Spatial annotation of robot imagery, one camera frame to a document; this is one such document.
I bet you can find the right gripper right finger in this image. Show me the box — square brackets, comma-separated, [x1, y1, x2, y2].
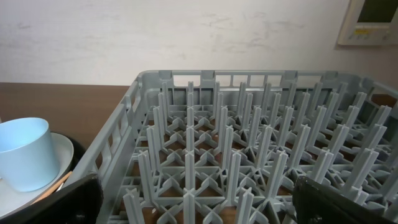
[292, 175, 394, 224]

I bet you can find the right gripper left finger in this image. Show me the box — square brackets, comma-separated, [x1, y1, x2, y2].
[1, 174, 104, 224]

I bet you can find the grey dishwasher rack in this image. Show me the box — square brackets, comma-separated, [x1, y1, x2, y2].
[67, 70, 397, 223]

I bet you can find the white plastic fork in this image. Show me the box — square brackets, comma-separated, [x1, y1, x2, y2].
[55, 182, 64, 192]

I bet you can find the wooden chopstick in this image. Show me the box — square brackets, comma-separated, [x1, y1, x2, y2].
[32, 171, 72, 205]

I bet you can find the round black serving tray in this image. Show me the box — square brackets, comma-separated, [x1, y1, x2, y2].
[0, 133, 87, 218]

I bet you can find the light blue cup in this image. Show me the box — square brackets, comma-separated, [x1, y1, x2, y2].
[1, 117, 60, 192]

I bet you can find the pale green plate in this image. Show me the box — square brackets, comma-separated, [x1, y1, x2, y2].
[0, 132, 75, 218]

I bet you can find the wall control panel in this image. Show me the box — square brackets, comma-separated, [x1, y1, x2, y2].
[337, 0, 397, 46]

